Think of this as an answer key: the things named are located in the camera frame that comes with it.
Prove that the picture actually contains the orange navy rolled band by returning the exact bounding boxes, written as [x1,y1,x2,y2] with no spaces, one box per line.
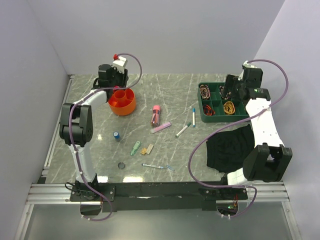
[202,104,216,116]

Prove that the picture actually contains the light purple highlighter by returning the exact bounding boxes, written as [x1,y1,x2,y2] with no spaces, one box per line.
[150,122,172,134]

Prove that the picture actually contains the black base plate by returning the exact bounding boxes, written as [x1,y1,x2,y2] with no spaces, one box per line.
[65,181,248,213]

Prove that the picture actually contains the blue glue stick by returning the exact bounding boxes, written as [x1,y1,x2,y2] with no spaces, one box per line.
[113,131,121,142]

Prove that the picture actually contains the blue white pen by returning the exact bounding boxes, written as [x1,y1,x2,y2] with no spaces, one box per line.
[141,163,165,170]

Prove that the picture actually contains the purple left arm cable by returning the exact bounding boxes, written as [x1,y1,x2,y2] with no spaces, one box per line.
[68,52,143,223]

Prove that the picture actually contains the yellow rolled band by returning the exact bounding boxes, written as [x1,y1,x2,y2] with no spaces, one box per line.
[223,101,236,115]

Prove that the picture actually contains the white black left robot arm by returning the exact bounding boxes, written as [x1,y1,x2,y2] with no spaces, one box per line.
[59,58,137,201]

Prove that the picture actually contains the pink black rolled band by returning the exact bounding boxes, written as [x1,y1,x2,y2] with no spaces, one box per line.
[199,84,211,100]

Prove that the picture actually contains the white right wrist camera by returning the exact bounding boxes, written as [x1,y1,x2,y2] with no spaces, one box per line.
[238,60,257,81]

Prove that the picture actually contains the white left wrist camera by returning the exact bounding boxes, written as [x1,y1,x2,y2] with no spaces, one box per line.
[111,54,128,74]

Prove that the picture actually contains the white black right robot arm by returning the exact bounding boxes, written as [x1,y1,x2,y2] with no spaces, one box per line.
[219,63,293,199]

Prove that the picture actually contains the black white rolled band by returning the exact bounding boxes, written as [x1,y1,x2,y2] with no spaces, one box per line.
[219,85,224,96]

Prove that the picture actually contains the green compartment tray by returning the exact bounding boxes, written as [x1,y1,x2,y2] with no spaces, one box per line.
[197,82,249,123]

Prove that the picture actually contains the tan eraser block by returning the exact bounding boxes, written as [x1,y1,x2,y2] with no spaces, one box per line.
[140,148,147,155]

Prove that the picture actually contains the black cloth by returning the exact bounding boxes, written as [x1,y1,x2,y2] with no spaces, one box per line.
[206,124,255,173]

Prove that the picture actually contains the orange round divided container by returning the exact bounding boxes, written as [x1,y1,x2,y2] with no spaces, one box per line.
[108,88,136,116]

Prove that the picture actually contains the green capped white marker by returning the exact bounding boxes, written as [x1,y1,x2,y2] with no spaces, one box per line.
[175,122,192,138]

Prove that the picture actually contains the blue capped white marker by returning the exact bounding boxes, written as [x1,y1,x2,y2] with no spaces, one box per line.
[192,108,196,128]

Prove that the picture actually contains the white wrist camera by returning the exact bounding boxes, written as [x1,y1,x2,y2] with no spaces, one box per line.
[238,60,257,81]
[111,54,128,74]

